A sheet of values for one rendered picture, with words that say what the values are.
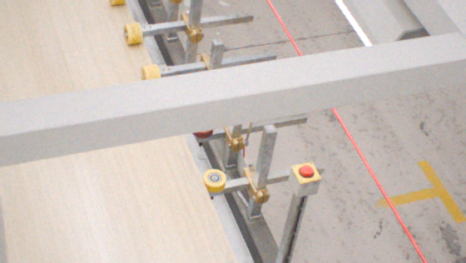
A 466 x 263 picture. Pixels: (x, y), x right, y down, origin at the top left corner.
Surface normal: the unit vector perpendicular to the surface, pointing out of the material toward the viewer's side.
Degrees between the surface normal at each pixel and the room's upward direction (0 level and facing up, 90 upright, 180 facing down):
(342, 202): 0
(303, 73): 0
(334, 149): 0
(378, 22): 61
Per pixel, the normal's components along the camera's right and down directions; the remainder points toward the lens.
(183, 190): 0.11, -0.69
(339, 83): 0.34, 0.70
